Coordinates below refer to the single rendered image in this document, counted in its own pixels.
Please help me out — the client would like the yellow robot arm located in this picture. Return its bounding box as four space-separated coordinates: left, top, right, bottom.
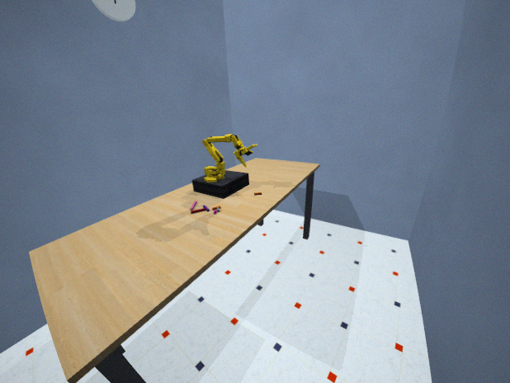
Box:
202 135 243 182

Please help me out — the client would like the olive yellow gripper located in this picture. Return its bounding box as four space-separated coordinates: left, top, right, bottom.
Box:
234 144 257 167

